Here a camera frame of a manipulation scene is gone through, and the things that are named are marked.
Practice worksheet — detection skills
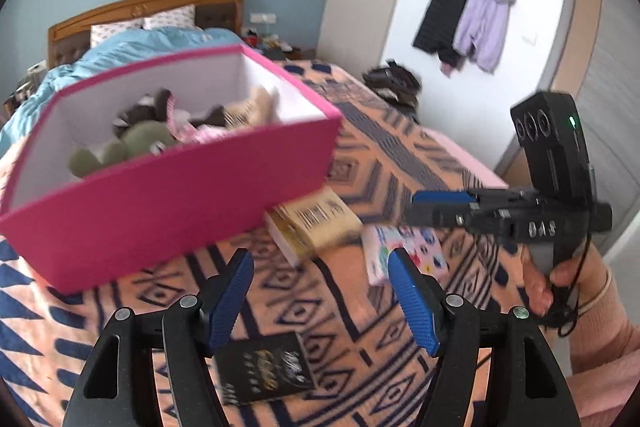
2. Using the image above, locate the cluttered dark bedside table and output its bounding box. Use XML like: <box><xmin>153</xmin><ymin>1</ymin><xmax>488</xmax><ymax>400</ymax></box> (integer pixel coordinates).
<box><xmin>240</xmin><ymin>34</ymin><xmax>318</xmax><ymax>62</ymax></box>

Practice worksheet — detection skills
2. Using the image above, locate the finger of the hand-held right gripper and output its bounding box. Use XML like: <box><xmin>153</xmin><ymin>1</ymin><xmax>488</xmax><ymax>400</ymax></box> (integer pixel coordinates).
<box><xmin>411</xmin><ymin>188</ymin><xmax>481</xmax><ymax>208</ymax></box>
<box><xmin>406</xmin><ymin>203</ymin><xmax>481</xmax><ymax>234</ymax></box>

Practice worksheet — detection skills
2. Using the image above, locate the bedside table with bottles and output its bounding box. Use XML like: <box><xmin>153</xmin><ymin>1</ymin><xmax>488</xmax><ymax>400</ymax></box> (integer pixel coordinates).
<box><xmin>2</xmin><ymin>63</ymin><xmax>48</xmax><ymax>112</ymax></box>

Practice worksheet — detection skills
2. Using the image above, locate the pink brocade pouch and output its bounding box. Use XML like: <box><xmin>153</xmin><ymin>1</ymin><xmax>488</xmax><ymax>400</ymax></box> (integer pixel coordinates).
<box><xmin>165</xmin><ymin>97</ymin><xmax>238</xmax><ymax>146</ymax></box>

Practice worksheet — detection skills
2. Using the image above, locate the white dotted pillow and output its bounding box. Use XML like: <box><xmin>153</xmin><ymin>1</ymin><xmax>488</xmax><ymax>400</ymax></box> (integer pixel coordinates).
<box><xmin>90</xmin><ymin>18</ymin><xmax>146</xmax><ymax>48</ymax></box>
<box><xmin>143</xmin><ymin>4</ymin><xmax>197</xmax><ymax>31</ymax></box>

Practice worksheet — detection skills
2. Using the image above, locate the brown plush koala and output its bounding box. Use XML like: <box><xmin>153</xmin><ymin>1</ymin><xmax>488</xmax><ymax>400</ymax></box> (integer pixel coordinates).
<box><xmin>114</xmin><ymin>88</ymin><xmax>231</xmax><ymax>130</ymax></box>

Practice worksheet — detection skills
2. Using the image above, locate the green plush frog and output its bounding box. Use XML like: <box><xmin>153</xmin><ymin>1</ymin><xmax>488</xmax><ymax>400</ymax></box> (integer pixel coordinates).
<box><xmin>69</xmin><ymin>119</ymin><xmax>178</xmax><ymax>180</ymax></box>

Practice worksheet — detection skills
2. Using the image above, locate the person's right hand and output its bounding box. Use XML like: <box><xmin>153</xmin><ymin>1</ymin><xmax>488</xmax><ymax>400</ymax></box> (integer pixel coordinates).
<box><xmin>522</xmin><ymin>243</ymin><xmax>614</xmax><ymax>317</ymax></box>

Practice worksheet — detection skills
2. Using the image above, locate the colourful printed tissue pack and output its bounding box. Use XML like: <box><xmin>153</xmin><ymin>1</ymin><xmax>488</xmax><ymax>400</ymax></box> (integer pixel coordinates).
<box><xmin>361</xmin><ymin>224</ymin><xmax>448</xmax><ymax>285</ymax></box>

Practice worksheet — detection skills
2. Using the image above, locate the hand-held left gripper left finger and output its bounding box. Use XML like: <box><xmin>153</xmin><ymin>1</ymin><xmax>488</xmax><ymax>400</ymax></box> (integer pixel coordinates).
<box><xmin>62</xmin><ymin>248</ymin><xmax>256</xmax><ymax>427</ymax></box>

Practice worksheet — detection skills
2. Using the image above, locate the wooden door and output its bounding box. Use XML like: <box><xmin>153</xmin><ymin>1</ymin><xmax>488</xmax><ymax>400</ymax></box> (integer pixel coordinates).
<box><xmin>495</xmin><ymin>0</ymin><xmax>640</xmax><ymax>258</ymax></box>

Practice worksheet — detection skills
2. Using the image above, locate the pink cardboard box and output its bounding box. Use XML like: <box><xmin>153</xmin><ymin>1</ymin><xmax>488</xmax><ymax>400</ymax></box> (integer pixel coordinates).
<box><xmin>0</xmin><ymin>44</ymin><xmax>343</xmax><ymax>295</ymax></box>

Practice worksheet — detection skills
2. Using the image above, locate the wooden bed headboard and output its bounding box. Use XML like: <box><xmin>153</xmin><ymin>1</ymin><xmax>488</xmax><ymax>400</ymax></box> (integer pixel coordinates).
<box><xmin>47</xmin><ymin>0</ymin><xmax>247</xmax><ymax>72</ymax></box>

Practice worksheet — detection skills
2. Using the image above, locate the yellow tissue pack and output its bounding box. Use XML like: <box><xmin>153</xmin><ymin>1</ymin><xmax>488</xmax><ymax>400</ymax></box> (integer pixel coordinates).
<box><xmin>264</xmin><ymin>187</ymin><xmax>363</xmax><ymax>268</ymax></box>

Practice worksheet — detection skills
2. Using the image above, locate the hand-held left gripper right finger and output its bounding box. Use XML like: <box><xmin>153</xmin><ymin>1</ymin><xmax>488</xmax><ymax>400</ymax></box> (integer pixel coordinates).
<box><xmin>387</xmin><ymin>246</ymin><xmax>583</xmax><ymax>427</ymax></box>

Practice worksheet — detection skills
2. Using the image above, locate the black tissue pack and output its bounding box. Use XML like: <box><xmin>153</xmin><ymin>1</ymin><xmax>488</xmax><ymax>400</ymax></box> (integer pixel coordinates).
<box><xmin>212</xmin><ymin>332</ymin><xmax>316</xmax><ymax>407</ymax></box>

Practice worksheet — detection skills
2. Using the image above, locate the black cable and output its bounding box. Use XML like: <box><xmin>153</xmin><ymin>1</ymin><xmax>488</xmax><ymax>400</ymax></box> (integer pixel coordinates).
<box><xmin>542</xmin><ymin>227</ymin><xmax>597</xmax><ymax>339</ymax></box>

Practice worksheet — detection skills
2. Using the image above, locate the orange patterned blanket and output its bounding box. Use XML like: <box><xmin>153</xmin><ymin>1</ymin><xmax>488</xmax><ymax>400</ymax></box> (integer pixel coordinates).
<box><xmin>0</xmin><ymin>59</ymin><xmax>511</xmax><ymax>427</ymax></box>

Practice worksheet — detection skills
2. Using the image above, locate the blue duvet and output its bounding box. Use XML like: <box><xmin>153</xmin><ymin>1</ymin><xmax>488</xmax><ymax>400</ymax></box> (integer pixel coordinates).
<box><xmin>0</xmin><ymin>27</ymin><xmax>246</xmax><ymax>142</ymax></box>

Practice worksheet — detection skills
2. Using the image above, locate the cream plush bear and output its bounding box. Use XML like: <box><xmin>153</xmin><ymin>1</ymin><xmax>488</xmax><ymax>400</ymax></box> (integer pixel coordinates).
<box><xmin>222</xmin><ymin>84</ymin><xmax>281</xmax><ymax>128</ymax></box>

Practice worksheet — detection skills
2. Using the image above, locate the purple hooded coat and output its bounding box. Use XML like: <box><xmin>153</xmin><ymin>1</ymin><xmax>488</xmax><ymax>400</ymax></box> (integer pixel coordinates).
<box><xmin>452</xmin><ymin>0</ymin><xmax>517</xmax><ymax>75</ymax></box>

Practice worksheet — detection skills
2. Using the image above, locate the black padded coat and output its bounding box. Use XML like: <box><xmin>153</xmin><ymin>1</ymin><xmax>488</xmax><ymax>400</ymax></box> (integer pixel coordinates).
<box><xmin>412</xmin><ymin>0</ymin><xmax>473</xmax><ymax>66</ymax></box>

